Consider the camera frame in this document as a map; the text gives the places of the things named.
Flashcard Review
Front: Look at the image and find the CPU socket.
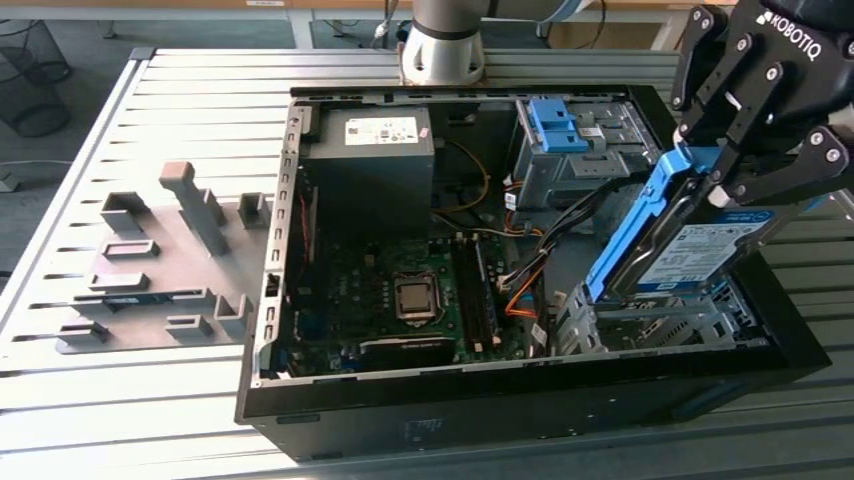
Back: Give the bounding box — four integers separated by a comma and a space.
391, 272, 445, 326

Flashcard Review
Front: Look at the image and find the black mesh wastebasket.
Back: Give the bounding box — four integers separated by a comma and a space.
0, 22, 73, 139

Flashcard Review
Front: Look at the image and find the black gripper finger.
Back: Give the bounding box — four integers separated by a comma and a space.
706, 125, 854, 244
669, 3, 803, 174

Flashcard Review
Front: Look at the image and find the green motherboard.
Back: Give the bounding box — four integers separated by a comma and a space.
285, 232, 535, 374

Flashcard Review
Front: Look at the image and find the grey power supply unit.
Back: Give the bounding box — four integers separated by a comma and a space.
299, 105, 439, 241

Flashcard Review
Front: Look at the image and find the hard disk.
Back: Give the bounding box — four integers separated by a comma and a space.
584, 144, 780, 307

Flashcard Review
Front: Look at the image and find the grey plastic parts rack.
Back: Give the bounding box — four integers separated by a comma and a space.
56, 160, 279, 354

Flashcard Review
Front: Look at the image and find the orange wire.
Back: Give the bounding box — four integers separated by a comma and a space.
503, 277, 545, 321

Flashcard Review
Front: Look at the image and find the black RAM stick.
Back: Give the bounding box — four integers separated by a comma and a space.
449, 233, 487, 352
469, 233, 503, 346

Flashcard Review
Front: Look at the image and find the thin red wire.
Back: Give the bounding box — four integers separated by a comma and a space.
299, 189, 317, 266

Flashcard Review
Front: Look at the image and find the black graphics card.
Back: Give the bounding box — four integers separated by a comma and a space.
356, 335, 459, 371

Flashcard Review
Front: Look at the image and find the silver optical drive cage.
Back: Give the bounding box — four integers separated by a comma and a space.
509, 97, 668, 211

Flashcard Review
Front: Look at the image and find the blue plastic drive latch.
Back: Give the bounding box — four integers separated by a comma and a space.
525, 99, 592, 154

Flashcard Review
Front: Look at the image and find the silver disk bay cage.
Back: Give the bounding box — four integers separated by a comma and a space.
549, 279, 768, 357

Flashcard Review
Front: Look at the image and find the thin yellow wire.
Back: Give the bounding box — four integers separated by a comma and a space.
432, 140, 493, 216

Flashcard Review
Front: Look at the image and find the white floor cable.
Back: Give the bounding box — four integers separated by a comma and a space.
0, 158, 76, 169

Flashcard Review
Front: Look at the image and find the white-framed wooden desk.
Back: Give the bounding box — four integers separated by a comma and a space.
0, 0, 708, 51

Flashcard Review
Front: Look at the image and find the black open PC case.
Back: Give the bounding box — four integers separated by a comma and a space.
232, 83, 832, 464

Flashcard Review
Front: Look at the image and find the black wire bundle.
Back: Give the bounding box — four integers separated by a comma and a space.
496, 177, 645, 291

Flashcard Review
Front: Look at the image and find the yellow white wire bundle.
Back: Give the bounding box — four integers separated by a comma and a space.
433, 212, 545, 240

